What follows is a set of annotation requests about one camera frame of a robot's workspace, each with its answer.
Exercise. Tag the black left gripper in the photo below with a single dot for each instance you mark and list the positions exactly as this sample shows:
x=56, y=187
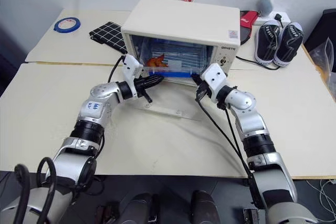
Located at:
x=140, y=83

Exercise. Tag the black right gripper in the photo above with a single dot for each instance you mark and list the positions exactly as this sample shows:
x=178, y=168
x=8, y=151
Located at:
x=206, y=90

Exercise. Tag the glass toaster oven door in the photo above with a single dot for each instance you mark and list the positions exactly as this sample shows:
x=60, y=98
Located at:
x=170, y=103

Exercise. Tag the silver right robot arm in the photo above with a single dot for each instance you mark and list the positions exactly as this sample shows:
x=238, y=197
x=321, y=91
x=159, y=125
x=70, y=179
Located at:
x=257, y=129

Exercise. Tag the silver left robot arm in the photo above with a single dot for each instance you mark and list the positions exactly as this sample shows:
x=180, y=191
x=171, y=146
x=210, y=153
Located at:
x=78, y=140

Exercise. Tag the orange fried food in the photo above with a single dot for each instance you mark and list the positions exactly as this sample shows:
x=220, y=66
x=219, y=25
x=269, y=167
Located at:
x=155, y=62

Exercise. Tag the cream white toaster oven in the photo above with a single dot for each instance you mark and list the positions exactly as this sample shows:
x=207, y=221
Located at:
x=181, y=19

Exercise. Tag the black white-grid cloth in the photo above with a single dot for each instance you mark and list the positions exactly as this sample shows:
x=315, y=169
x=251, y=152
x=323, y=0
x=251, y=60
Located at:
x=109, y=36

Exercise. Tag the black canvas shoe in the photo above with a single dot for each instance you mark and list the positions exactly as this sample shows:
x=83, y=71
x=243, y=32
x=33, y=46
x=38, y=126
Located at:
x=287, y=45
x=266, y=43

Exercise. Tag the red and black pouch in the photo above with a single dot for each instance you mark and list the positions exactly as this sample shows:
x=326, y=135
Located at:
x=248, y=22

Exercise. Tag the white power strip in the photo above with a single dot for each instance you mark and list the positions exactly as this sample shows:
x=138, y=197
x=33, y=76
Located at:
x=265, y=20

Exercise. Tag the black power plug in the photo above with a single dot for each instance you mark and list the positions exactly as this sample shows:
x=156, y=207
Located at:
x=278, y=18

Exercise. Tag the grey plush toy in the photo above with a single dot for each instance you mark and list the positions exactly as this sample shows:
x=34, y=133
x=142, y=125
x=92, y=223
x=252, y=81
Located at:
x=265, y=5

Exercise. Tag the blue tape roll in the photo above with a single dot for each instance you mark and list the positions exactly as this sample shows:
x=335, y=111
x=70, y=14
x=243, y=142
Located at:
x=59, y=26

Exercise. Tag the dark rounded shape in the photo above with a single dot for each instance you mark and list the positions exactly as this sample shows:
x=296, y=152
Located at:
x=204, y=207
x=140, y=208

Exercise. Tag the clear plastic zip bag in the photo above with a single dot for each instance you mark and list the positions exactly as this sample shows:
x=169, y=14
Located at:
x=324, y=61

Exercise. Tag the black chair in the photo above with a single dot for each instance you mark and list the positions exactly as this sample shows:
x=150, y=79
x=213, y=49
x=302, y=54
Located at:
x=323, y=30

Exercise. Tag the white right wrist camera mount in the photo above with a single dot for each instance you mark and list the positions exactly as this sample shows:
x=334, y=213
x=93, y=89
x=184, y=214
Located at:
x=214, y=77

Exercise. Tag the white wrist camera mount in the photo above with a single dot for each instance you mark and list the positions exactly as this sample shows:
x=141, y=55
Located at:
x=214, y=77
x=131, y=65

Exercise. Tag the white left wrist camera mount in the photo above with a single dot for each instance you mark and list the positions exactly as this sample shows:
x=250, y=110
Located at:
x=131, y=65

